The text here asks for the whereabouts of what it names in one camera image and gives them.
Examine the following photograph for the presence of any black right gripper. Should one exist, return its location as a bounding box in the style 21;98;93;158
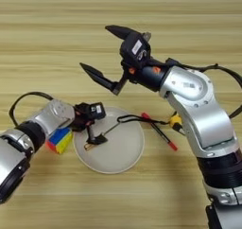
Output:
79;25;172;97

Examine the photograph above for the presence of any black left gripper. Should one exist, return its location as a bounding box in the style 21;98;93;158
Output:
71;101;109;146

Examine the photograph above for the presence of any round white plate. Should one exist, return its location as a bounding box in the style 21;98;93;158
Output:
73;105;146;175

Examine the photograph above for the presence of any multicoloured puzzle cube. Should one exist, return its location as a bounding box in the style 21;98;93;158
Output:
45;127;74;155

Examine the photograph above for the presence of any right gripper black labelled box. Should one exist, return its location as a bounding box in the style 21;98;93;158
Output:
119;31;151;69

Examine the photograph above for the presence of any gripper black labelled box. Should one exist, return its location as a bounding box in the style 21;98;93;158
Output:
89;101;107;120
119;31;151;69

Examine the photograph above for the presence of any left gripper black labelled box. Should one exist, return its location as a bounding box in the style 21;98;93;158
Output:
89;101;107;120

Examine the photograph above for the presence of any red and black pen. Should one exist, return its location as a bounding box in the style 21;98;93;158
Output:
141;113;179;152

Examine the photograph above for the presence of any yellow tape measure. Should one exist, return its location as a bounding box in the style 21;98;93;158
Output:
169;113;187;136

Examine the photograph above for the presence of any black tape measure strap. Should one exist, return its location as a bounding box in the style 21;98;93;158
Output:
116;114;171;126

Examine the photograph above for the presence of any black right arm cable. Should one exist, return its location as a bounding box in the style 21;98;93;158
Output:
164;57;242;120

